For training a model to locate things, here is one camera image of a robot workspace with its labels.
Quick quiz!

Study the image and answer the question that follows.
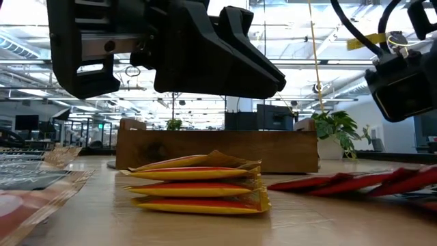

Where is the dark wall screen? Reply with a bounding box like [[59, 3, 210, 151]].
[[413, 114, 437, 138]]

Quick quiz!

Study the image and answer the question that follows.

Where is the black desk monitor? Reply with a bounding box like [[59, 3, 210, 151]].
[[14, 114, 40, 131]]

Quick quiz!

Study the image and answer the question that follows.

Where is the ceiling cable reel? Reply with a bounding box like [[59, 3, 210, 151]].
[[387, 30, 410, 49]]

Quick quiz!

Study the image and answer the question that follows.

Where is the wooden tea box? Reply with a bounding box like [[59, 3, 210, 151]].
[[115, 118, 320, 174]]

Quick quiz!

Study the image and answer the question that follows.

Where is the yellow hanging cable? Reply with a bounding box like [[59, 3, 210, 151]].
[[307, 0, 326, 114]]

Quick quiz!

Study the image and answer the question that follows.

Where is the green plant in white pot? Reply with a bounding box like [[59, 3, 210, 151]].
[[309, 109, 372, 161]]

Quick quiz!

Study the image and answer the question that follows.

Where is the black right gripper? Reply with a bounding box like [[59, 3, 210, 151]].
[[407, 0, 437, 40]]

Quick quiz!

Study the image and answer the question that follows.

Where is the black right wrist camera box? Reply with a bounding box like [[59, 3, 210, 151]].
[[364, 50, 437, 123]]

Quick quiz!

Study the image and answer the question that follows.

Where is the black aluminium table frame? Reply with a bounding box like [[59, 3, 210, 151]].
[[77, 146, 437, 165]]

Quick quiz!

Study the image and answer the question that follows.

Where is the black camera cable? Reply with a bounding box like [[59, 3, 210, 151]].
[[377, 0, 404, 54], [329, 0, 385, 58]]

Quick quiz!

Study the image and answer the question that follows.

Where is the small distant green plant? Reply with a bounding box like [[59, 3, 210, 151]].
[[165, 118, 183, 132]]

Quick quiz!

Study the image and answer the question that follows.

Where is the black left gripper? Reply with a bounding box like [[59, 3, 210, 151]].
[[46, 0, 178, 100]]

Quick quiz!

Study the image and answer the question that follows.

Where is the yellow tea packet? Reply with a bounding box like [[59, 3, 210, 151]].
[[119, 166, 262, 181], [123, 180, 264, 198], [131, 187, 272, 215], [128, 150, 262, 173]]

